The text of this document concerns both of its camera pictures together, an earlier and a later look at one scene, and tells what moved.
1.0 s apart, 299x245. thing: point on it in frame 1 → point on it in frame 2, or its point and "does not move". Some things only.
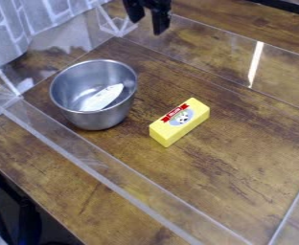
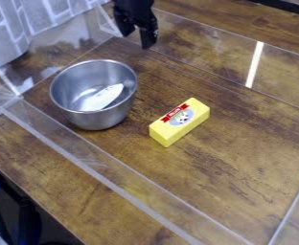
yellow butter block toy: (180, 122) does not move
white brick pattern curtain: (15, 19) does not move
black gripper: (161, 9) → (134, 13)
